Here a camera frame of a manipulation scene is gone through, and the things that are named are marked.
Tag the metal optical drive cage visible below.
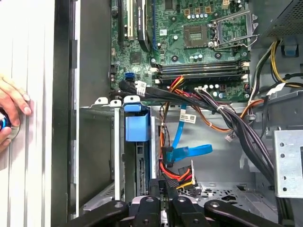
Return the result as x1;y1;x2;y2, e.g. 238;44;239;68
272;129;303;199

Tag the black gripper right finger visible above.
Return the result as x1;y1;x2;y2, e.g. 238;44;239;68
165;179;287;227

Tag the black PC case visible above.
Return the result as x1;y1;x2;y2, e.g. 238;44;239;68
51;0;303;227

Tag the blue disk data wire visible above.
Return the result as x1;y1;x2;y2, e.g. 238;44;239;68
162;104;214;167

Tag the CPU socket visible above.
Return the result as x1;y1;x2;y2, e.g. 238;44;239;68
183;25;210;49

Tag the green motherboard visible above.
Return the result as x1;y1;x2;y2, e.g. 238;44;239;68
110;0;253;106

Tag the black wire bundle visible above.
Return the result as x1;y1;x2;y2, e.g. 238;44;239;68
194;87;277;190

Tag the thin orange wire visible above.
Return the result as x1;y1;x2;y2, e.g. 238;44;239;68
196;99;265;133

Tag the hard disk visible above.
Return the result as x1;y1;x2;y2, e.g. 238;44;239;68
122;96;157;197

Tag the round black tool blue ring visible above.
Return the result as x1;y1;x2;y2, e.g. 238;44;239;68
0;109;22;142

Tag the yellow black wire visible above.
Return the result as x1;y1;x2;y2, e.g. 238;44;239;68
248;40;303;100

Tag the metal socket cover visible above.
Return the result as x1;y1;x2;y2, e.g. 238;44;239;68
212;10;260;52

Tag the person's bare hand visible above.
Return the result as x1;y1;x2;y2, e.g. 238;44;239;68
0;72;33;153

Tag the beige expansion slot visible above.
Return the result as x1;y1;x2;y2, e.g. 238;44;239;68
126;0;134;41

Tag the black graphics card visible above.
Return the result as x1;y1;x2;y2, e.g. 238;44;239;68
136;0;152;52

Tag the red orange yellow power wire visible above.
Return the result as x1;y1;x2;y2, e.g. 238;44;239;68
158;75;198;203

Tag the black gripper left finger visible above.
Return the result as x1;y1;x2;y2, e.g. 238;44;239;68
68;179;162;227

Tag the black sleeved data wire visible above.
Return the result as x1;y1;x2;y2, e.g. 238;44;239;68
119;80;218;112

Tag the metal disk bay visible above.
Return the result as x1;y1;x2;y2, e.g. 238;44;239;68
79;96;157;213

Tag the grey power supply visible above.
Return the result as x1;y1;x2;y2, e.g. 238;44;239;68
260;0;303;38

